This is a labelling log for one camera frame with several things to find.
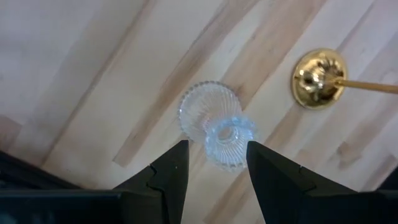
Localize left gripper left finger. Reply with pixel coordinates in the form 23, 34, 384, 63
113, 139, 190, 224

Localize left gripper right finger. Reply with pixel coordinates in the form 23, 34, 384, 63
246, 140, 358, 224

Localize clear ribbed glass candle holder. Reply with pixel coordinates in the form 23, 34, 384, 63
177, 80, 257, 172

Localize short brass candlestick holder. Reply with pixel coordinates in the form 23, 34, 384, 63
291, 47, 398, 110

